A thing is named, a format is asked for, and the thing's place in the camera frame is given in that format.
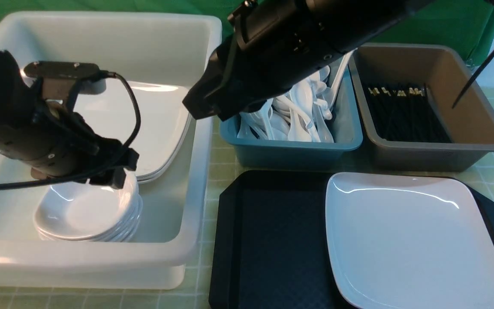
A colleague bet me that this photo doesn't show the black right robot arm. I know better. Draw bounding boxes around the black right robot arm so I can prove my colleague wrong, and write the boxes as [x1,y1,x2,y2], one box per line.
[183,0,430,121]

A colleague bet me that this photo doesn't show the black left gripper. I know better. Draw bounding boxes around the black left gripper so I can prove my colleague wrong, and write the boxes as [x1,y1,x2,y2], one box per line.
[0,99,139,190]

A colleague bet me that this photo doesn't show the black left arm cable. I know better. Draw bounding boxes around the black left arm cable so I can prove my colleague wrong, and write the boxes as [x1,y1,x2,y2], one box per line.
[0,72,142,192]

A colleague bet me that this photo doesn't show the white spoon centre of bin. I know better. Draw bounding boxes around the white spoon centre of bin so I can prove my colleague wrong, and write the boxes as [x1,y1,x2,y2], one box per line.
[288,79,321,142]

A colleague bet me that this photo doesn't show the teal plastic spoon bin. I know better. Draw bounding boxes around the teal plastic spoon bin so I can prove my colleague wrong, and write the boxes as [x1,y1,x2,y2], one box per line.
[220,69,363,171]

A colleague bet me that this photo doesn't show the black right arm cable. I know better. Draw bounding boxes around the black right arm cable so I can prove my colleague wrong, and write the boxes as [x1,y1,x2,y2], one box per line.
[452,19,494,109]

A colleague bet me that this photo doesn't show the white spoon leaning on bin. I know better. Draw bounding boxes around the white spoon leaning on bin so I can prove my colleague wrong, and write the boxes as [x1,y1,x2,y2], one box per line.
[328,49,355,111]

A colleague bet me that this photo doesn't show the top stacked white square plate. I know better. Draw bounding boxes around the top stacked white square plate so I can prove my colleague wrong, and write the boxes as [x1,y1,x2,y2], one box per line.
[74,79,191,182]

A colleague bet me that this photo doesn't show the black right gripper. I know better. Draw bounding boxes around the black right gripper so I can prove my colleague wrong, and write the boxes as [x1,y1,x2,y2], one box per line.
[183,0,342,121]

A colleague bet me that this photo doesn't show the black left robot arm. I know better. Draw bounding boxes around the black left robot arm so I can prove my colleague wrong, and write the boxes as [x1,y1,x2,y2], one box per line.
[0,50,141,191]

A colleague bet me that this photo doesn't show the black serving tray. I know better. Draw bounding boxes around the black serving tray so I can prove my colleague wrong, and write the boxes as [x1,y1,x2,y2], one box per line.
[208,170,494,309]

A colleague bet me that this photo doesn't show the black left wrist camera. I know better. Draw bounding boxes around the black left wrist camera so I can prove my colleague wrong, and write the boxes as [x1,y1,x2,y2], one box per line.
[21,61,106,100]

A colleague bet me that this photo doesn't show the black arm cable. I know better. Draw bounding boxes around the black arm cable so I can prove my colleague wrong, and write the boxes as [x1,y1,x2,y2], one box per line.
[0,72,142,192]
[452,19,494,109]

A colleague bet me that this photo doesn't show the black chopsticks pile in bin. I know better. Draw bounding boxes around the black chopsticks pile in bin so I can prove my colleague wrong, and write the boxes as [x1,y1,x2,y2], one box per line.
[362,83,452,143]

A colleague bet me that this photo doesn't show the green checked table mat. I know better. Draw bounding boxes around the green checked table mat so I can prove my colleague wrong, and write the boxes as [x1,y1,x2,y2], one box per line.
[0,86,494,309]

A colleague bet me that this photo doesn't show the lower stacked white plates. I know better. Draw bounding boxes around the lower stacked white plates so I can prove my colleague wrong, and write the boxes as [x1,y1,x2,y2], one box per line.
[133,107,192,183]

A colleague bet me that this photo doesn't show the grey plastic chopstick bin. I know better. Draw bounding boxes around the grey plastic chopstick bin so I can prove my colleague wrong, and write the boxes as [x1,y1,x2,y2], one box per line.
[349,43,494,172]

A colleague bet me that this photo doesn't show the top stacked white bowl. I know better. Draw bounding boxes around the top stacked white bowl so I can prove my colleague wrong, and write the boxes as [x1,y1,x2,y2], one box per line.
[33,171,139,241]

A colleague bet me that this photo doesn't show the white square rice plate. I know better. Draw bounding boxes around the white square rice plate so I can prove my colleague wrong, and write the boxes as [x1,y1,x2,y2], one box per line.
[324,172,494,309]

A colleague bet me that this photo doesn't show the lower stacked white bowls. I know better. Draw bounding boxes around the lower stacked white bowls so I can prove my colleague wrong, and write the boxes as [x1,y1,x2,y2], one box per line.
[37,193,143,242]

